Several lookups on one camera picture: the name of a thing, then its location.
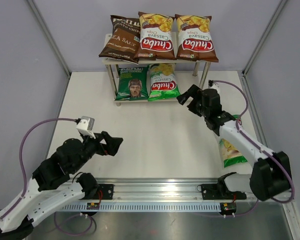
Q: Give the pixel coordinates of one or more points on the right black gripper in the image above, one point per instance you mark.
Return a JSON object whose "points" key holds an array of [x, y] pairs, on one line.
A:
{"points": [[193, 92]]}

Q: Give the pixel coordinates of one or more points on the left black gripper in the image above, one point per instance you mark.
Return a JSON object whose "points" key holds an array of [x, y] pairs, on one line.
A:
{"points": [[113, 143]]}

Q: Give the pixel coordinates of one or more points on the green Chuba cassava bag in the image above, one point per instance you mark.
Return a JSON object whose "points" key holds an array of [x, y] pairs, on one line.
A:
{"points": [[163, 84]]}

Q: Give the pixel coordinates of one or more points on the brown Chuba cassava bag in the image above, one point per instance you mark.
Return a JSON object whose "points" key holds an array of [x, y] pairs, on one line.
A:
{"points": [[194, 39], [156, 40]]}

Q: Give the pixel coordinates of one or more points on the green Kettle hand cooked bag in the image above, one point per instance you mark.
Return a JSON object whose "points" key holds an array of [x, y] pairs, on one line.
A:
{"points": [[132, 85]]}

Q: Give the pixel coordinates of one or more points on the green white Chuba bag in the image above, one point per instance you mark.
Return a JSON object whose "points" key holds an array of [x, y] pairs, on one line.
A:
{"points": [[229, 155]]}

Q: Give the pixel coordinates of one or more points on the brown Kettle sea salt bag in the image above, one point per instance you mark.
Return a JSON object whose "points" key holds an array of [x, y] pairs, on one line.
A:
{"points": [[124, 40]]}

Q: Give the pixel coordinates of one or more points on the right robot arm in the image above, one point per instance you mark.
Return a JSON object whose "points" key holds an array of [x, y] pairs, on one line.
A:
{"points": [[271, 171]]}

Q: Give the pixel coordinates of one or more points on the white two-tier wooden shelf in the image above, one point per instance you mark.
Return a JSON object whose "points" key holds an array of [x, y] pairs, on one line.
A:
{"points": [[185, 78]]}

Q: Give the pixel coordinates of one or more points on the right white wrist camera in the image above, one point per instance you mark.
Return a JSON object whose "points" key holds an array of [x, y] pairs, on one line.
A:
{"points": [[214, 85]]}

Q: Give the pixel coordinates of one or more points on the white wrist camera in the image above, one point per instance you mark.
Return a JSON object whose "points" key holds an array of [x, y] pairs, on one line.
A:
{"points": [[84, 126], [214, 85]]}

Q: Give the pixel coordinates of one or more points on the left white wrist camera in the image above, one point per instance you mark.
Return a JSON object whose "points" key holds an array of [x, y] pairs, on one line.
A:
{"points": [[84, 126]]}

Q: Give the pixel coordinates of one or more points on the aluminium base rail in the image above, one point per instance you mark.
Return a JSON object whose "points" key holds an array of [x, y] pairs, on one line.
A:
{"points": [[156, 189]]}

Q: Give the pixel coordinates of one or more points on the white slotted cable duct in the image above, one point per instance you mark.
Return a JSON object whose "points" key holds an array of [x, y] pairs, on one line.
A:
{"points": [[147, 207]]}

